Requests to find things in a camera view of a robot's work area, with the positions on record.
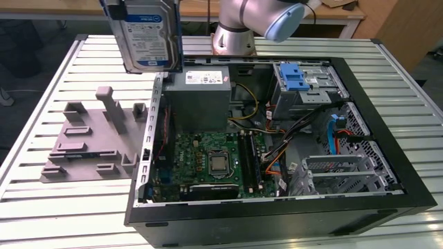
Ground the blue data wire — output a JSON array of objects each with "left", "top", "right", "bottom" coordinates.
[{"left": 325, "top": 114, "right": 347, "bottom": 157}]

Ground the hard disk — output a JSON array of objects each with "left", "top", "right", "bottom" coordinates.
[{"left": 99, "top": 0, "right": 184, "bottom": 75}]

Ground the grey metal disk bay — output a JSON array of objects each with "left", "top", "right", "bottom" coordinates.
[{"left": 292, "top": 155, "right": 395, "bottom": 196}]

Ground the grey power supply unit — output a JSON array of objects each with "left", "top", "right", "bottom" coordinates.
[{"left": 161, "top": 64, "right": 232, "bottom": 133}]

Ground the CPU socket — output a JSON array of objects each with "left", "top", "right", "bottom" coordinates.
[{"left": 207, "top": 149, "right": 232, "bottom": 180}]

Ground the green motherboard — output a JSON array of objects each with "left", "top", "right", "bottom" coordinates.
[{"left": 152, "top": 131, "right": 277, "bottom": 203}]

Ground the silver CPU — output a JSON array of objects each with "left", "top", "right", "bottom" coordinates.
[{"left": 209, "top": 157, "right": 228, "bottom": 172}]

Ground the grey metal drive cage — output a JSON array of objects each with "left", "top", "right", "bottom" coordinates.
[{"left": 271, "top": 62, "right": 349, "bottom": 120}]

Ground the black graphics card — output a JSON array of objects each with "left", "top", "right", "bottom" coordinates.
[{"left": 179, "top": 183, "right": 240, "bottom": 202}]

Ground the blue drive latch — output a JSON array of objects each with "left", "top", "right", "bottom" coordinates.
[{"left": 280, "top": 63, "right": 311, "bottom": 91}]

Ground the grey parts rack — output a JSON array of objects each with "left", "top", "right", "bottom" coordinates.
[{"left": 40, "top": 86, "right": 149, "bottom": 184}]

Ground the black open PC case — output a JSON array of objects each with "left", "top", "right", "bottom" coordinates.
[{"left": 123, "top": 53, "right": 437, "bottom": 247}]

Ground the brown cardboard piece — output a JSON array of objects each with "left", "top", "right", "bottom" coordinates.
[{"left": 320, "top": 0, "right": 357, "bottom": 10}]

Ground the wooden desk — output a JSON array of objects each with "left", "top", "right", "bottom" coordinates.
[{"left": 0, "top": 0, "right": 367, "bottom": 36}]

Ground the grey floor stand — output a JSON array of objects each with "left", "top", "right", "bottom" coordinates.
[{"left": 0, "top": 87, "right": 14, "bottom": 106}]

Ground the wooden cabinet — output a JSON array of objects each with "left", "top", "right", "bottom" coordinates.
[{"left": 355, "top": 0, "right": 443, "bottom": 70}]

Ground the yellow wire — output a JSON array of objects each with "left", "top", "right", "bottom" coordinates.
[{"left": 227, "top": 82, "right": 260, "bottom": 121}]

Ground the thin red wire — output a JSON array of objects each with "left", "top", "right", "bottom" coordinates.
[{"left": 156, "top": 105, "right": 172, "bottom": 159}]

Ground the black cable bundle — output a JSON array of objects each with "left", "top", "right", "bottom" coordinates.
[{"left": 268, "top": 102, "right": 347, "bottom": 159}]

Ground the orange wire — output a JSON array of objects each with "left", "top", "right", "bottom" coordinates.
[{"left": 264, "top": 145, "right": 289, "bottom": 182}]

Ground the red power wire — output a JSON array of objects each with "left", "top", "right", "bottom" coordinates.
[{"left": 336, "top": 130, "right": 371, "bottom": 143}]

